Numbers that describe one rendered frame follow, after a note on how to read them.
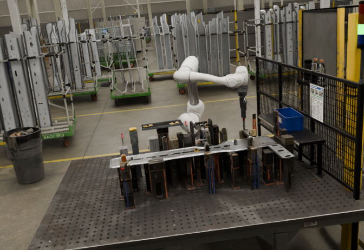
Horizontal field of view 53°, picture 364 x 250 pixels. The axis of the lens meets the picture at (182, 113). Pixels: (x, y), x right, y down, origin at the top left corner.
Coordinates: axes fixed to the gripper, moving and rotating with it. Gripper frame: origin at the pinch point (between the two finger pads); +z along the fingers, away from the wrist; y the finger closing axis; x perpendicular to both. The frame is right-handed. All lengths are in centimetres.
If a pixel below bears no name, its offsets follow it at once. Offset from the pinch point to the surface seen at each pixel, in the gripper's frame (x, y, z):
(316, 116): 55, 23, 3
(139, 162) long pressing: -94, 21, 21
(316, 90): 55, 23, -18
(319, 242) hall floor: 57, 28, 121
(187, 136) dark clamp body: -50, -2, 14
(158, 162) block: -80, 34, 18
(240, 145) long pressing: -10.1, 18.4, 21.4
